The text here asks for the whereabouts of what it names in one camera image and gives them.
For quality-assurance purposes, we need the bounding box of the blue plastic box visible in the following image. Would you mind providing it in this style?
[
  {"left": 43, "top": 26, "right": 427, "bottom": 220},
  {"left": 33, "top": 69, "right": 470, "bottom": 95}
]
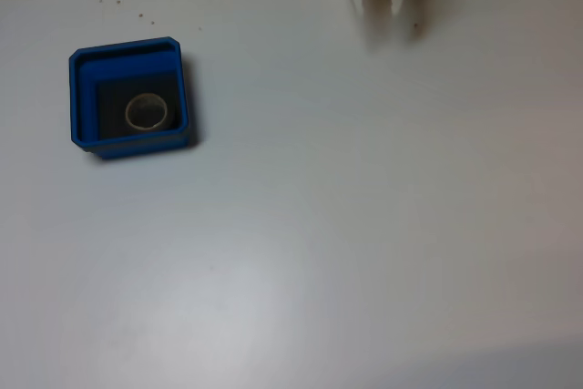
[{"left": 67, "top": 36, "right": 198, "bottom": 162}]

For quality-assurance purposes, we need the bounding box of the black tape roll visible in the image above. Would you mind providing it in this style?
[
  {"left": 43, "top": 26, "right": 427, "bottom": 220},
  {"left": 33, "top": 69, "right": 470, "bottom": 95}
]
[{"left": 116, "top": 87, "right": 179, "bottom": 137}]

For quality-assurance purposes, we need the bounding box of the black square liner pad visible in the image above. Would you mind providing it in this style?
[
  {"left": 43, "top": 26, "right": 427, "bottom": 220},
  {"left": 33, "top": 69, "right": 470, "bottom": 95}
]
[{"left": 97, "top": 69, "right": 182, "bottom": 140}]

